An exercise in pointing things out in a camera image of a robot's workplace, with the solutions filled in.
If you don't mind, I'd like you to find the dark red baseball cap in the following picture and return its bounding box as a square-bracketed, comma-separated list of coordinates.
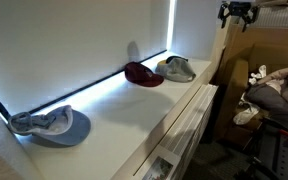
[123, 61, 165, 88]

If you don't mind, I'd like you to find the grey clothes pile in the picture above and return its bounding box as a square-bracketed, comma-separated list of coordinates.
[245, 60, 288, 125]

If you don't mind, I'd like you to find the white crumpled cloth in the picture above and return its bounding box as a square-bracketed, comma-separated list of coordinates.
[232, 93, 261, 126]
[248, 64, 268, 86]

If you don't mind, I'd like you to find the white baseball cap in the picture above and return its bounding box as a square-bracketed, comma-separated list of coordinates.
[154, 57, 197, 84]

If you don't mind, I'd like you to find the light blue baseball cap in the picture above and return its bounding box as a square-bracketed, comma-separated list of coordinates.
[7, 104, 92, 147]

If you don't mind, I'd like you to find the white radiator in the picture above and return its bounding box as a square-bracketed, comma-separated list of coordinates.
[158, 83, 219, 180]

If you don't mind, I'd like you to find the large brown cardboard box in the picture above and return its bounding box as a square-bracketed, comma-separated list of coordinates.
[213, 23, 288, 142]

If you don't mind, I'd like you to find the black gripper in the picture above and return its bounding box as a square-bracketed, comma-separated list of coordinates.
[217, 0, 261, 34]

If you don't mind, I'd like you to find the black metal cart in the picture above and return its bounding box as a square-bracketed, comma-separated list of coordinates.
[243, 116, 288, 180]

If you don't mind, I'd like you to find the striped mattress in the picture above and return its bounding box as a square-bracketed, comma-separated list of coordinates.
[236, 3, 288, 30]

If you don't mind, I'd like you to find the black blind bottom rail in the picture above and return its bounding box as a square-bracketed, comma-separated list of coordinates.
[0, 49, 168, 120]

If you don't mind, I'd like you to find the printed photo sheet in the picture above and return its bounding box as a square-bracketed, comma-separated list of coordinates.
[141, 155, 175, 180]

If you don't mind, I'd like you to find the white roller blind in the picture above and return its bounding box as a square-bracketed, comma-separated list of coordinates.
[0, 0, 170, 114]

